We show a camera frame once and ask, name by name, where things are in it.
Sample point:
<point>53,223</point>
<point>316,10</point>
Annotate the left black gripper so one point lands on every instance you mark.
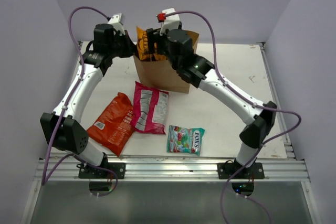
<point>130,48</point>

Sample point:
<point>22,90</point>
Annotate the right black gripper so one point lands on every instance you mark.
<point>154,36</point>

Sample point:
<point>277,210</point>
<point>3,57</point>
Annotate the yellow honey chips bag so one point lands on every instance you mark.
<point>143,46</point>

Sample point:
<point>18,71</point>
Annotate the brown paper bag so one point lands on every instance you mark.
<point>160,75</point>

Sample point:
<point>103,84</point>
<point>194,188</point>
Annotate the pink snack bag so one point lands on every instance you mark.
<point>149,109</point>

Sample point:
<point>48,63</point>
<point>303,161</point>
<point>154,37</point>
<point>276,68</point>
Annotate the orange red snack bag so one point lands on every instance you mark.
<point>112,129</point>

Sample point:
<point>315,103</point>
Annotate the green Fox's candy bag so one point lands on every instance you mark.
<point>184,140</point>

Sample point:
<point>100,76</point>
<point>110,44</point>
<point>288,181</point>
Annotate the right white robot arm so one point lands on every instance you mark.
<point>177,46</point>

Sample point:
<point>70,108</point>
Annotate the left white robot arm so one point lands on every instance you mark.
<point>61,127</point>

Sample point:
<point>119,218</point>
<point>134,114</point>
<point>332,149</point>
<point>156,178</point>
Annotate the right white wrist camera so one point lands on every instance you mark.
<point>169,20</point>

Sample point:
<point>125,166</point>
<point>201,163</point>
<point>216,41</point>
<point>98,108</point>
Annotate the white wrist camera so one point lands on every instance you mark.
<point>117,21</point>
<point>169,20</point>

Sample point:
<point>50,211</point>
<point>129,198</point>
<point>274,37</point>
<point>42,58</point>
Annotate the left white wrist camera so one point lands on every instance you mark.
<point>117,21</point>

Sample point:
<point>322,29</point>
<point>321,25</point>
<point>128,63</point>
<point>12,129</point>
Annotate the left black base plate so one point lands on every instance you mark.
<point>109,170</point>

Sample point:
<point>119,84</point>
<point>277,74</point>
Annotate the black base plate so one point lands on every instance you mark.
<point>109,170</point>
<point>227,169</point>

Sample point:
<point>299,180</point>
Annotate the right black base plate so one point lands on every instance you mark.
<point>227,169</point>

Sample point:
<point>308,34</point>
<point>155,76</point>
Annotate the aluminium mounting rail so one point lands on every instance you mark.
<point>173,169</point>

